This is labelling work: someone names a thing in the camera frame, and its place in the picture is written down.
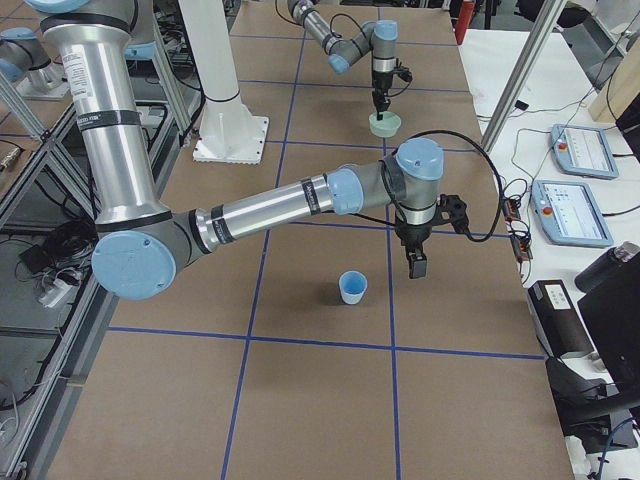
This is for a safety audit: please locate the black box with label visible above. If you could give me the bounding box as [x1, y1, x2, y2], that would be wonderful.
[527, 280, 594, 359]

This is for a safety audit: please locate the aluminium frame post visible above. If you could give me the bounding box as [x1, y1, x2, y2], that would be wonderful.
[481, 0, 567, 153]

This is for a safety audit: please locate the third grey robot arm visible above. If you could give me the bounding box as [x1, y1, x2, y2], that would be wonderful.
[1, 27, 69, 100]

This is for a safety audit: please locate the mint green bowl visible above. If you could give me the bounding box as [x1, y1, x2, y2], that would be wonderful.
[369, 111, 402, 138]

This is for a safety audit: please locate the white central pedestal column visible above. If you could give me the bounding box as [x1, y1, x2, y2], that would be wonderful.
[179, 0, 269, 165]

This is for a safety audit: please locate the aluminium side frame rail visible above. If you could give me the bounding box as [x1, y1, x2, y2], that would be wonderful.
[0, 54, 206, 480]

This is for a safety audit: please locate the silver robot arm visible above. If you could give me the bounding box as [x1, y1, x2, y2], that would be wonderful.
[24, 1, 444, 300]
[287, 1, 412, 121]

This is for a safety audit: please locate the light blue plastic cup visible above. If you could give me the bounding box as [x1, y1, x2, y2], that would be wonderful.
[338, 270, 368, 305]

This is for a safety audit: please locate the near blue teach pendant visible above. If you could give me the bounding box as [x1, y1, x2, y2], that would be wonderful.
[531, 180, 613, 248]

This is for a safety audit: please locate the blue teach pendant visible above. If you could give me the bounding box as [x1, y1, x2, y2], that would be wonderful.
[550, 124, 619, 180]
[531, 180, 613, 248]

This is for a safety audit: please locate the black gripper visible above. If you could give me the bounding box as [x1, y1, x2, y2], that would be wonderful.
[394, 219, 433, 279]
[371, 71, 394, 120]

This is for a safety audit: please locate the red cylinder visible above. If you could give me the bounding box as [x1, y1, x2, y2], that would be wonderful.
[454, 0, 475, 46]

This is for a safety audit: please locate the far blue teach pendant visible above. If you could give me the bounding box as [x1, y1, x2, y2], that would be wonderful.
[550, 124, 619, 180]

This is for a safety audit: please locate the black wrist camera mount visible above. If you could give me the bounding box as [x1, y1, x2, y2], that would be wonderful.
[431, 194, 470, 234]
[393, 64, 413, 84]

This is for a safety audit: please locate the black computer monitor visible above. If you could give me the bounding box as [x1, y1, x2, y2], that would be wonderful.
[578, 255, 639, 388]

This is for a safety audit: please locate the small black square device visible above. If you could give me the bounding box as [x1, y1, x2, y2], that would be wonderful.
[515, 100, 529, 111]

